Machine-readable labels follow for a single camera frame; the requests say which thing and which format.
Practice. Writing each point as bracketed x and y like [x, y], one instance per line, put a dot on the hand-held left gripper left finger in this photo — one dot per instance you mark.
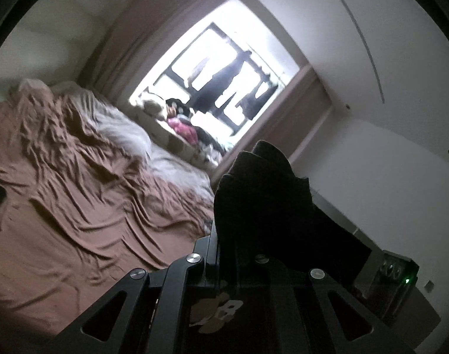
[212, 258]

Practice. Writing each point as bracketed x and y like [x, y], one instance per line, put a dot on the brown blanket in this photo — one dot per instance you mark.
[80, 210]

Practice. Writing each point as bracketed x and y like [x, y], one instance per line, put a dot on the white pillow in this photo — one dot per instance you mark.
[3, 92]

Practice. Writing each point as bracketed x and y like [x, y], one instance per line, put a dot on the pink plush toy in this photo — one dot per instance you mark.
[183, 129]

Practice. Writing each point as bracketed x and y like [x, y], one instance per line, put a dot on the ceiling curtain rail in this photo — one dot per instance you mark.
[360, 29]

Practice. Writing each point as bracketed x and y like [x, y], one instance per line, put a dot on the white plush toy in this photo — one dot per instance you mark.
[211, 156]

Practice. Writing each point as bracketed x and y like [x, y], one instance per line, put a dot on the window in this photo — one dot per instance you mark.
[217, 55]

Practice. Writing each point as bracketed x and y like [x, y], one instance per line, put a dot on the beige curtain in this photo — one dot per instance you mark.
[301, 99]
[136, 51]

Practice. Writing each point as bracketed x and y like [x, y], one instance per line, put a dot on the beige plush toy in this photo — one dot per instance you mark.
[154, 107]

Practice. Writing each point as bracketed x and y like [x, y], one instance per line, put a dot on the white duvet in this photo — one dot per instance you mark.
[128, 132]

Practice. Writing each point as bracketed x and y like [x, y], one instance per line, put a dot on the black printed t-shirt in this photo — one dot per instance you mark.
[268, 199]

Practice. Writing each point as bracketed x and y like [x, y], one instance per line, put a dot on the dark hanging garment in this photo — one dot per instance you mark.
[261, 99]

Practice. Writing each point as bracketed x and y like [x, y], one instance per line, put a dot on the dark hanging trousers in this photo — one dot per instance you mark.
[217, 84]

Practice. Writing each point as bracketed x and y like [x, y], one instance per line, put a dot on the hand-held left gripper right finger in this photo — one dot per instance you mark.
[265, 265]

